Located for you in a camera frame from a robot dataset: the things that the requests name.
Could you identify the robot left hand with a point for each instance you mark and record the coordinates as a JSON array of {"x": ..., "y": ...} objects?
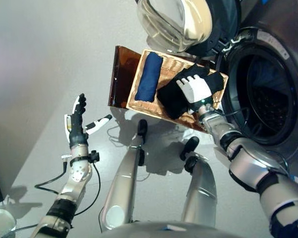
[{"x": 75, "y": 131}]

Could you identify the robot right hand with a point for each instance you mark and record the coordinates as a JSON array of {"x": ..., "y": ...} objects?
[{"x": 196, "y": 89}]

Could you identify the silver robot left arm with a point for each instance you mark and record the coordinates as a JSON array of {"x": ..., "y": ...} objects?
[{"x": 77, "y": 173}]

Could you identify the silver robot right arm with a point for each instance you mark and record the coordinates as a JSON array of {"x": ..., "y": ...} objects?
[{"x": 248, "y": 168}]

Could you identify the grey front-load washing machine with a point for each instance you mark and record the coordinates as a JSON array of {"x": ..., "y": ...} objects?
[{"x": 275, "y": 15}]

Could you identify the rectangular wicker laundry basket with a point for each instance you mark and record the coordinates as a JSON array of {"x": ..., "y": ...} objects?
[{"x": 173, "y": 67}]

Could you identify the folded blue garment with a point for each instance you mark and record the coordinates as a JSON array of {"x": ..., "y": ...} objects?
[{"x": 149, "y": 77}]

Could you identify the glossy brown stool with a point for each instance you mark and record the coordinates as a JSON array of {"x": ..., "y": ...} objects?
[{"x": 119, "y": 81}]

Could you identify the silver robot left leg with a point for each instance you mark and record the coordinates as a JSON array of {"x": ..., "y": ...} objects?
[{"x": 119, "y": 188}]

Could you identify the silver robot leg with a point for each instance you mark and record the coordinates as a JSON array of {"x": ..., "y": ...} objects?
[
  {"x": 201, "y": 193},
  {"x": 119, "y": 188}
]

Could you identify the round glass washer door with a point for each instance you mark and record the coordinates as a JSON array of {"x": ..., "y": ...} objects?
[{"x": 169, "y": 22}]

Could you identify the silver robot right leg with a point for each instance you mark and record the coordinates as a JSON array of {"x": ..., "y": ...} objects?
[{"x": 201, "y": 193}]

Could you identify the grey robot torso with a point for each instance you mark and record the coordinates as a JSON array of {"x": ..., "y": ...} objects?
[{"x": 164, "y": 231}]

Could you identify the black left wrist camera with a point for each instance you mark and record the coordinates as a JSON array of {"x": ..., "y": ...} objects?
[{"x": 95, "y": 156}]

